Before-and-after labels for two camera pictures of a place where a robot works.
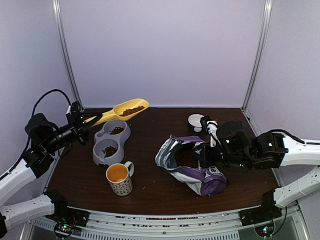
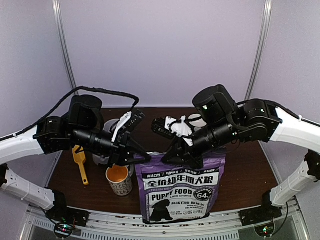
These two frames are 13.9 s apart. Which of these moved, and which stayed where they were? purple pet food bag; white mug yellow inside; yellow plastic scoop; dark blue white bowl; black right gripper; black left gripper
Moved: purple pet food bag; black right gripper; yellow plastic scoop; black left gripper
Stayed: white mug yellow inside; dark blue white bowl
